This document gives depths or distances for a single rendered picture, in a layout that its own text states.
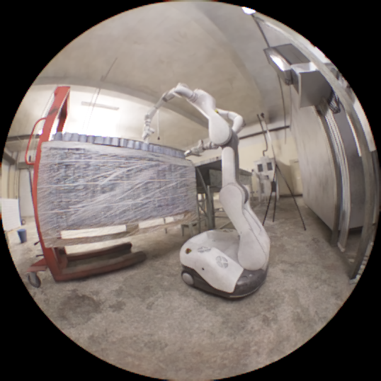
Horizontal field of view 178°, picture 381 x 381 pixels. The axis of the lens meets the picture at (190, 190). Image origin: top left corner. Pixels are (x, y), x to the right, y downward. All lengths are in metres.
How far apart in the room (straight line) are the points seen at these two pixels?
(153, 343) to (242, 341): 0.43
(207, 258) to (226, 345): 0.54
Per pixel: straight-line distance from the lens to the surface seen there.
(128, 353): 0.83
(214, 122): 0.87
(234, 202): 0.72
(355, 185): 1.82
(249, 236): 0.74
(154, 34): 4.22
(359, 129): 1.09
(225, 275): 0.76
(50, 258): 1.44
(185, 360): 0.75
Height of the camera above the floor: 0.73
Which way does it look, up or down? 1 degrees up
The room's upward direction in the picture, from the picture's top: 6 degrees counter-clockwise
